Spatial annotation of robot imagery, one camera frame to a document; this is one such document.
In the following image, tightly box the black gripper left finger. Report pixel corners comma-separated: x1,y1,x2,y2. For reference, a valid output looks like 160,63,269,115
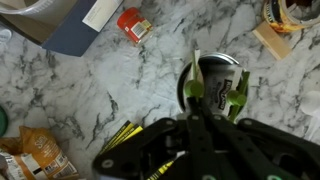
92,98,200,180

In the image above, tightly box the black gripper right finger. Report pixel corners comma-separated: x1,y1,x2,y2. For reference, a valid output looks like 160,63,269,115
197,98,320,180

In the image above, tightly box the juice pouch with green cap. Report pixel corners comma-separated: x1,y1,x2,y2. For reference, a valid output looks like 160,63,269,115
203,64,251,123
184,49,206,101

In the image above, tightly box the silver metal cup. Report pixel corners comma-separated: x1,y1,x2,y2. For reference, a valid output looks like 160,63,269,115
175,52,246,123

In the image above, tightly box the dark blue cardboard box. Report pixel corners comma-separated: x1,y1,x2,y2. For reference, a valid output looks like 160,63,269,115
0,0,124,58

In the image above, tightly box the yellow black booklet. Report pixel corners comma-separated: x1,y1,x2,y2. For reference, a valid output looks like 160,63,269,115
98,119,176,180

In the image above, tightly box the small wooden block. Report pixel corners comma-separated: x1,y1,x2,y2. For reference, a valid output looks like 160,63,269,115
252,20,293,61

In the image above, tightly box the yellow printed tin can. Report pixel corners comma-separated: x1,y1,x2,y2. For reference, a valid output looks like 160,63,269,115
261,0,320,34

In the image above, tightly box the orange snack bag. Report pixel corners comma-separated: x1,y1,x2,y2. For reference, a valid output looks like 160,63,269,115
0,125,81,180

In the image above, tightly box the round green lid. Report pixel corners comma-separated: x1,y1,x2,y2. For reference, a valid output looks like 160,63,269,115
0,105,9,138

